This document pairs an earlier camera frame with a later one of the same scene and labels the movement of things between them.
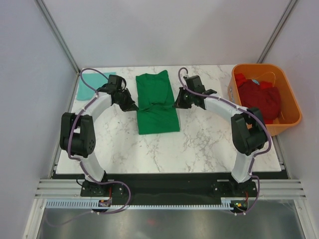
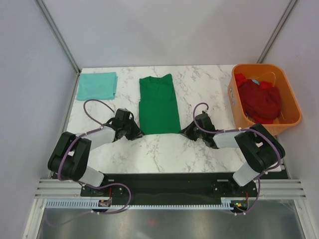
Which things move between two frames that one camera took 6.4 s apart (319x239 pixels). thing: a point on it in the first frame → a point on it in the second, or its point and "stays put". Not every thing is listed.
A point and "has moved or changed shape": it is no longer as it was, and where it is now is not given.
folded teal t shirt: x=96 y=80 stays put
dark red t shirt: x=267 y=101 stays put
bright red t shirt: x=240 y=77 stays put
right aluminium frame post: x=283 y=19 stays put
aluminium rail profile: x=58 y=188 stays put
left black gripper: x=130 y=105 → x=137 y=133
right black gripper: x=179 y=103 → x=187 y=131
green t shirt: x=156 y=109 has moved or changed shape
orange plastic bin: x=289 y=114 stays put
